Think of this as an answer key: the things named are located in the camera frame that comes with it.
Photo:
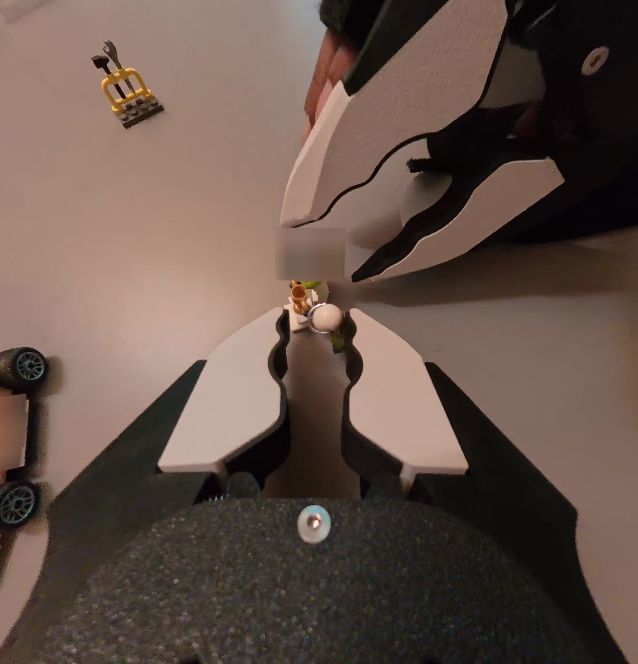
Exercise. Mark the orange lego race car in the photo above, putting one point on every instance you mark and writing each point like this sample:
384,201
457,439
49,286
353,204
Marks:
13,436

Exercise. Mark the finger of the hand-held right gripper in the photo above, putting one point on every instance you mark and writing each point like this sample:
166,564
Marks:
474,213
402,104

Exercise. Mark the green lego minifigure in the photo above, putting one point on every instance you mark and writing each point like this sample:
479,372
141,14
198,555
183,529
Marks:
325,320

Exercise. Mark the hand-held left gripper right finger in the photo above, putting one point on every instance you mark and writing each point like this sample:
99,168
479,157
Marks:
407,415

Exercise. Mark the person's right hand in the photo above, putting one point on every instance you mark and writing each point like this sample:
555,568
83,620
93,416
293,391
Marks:
321,83

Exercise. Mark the small yellow lego piece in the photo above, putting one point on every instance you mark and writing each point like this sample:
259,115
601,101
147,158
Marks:
127,88

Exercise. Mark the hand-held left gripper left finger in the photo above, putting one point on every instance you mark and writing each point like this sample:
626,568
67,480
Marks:
225,415

